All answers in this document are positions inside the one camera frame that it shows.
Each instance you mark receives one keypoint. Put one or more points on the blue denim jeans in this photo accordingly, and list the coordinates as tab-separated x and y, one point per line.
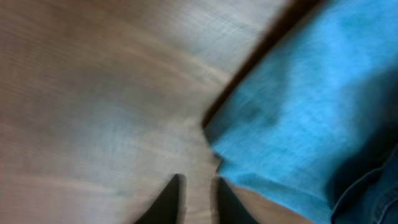
314	126

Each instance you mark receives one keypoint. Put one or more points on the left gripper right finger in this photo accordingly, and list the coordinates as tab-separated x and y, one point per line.
226	207

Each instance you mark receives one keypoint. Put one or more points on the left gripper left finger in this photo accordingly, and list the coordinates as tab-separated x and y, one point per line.
169	206

